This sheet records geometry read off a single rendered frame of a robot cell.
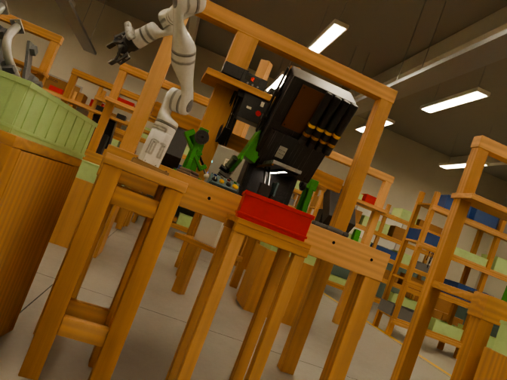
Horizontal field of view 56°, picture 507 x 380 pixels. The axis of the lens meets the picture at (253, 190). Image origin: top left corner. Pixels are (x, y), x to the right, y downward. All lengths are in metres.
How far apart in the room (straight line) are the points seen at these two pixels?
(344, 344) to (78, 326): 1.32
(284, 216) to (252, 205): 0.14
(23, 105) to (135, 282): 0.73
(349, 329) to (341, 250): 0.41
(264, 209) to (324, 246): 0.52
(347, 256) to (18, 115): 1.63
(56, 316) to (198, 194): 0.82
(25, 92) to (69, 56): 11.52
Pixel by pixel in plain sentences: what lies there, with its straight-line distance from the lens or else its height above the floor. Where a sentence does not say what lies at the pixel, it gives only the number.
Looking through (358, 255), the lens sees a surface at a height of 0.83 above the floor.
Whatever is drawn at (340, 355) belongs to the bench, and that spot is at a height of 0.33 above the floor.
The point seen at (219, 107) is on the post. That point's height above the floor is 1.37.
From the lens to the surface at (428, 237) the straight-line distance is 7.58.
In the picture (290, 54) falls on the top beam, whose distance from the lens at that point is 3.09.
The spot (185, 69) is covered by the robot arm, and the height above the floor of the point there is 1.25.
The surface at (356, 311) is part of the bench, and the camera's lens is 2.58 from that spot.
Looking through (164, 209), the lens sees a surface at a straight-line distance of 1.84.
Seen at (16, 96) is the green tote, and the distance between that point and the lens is 1.66.
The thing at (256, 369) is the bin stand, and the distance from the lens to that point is 2.13.
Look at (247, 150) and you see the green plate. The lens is 2.54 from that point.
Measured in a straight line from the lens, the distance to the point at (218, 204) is 2.28.
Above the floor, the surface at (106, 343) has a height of 0.19.
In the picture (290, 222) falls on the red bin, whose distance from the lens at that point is 2.05.
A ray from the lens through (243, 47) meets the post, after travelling 3.03.
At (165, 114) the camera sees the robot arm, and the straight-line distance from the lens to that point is 1.97.
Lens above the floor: 0.80
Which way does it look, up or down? 4 degrees up
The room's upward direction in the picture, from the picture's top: 21 degrees clockwise
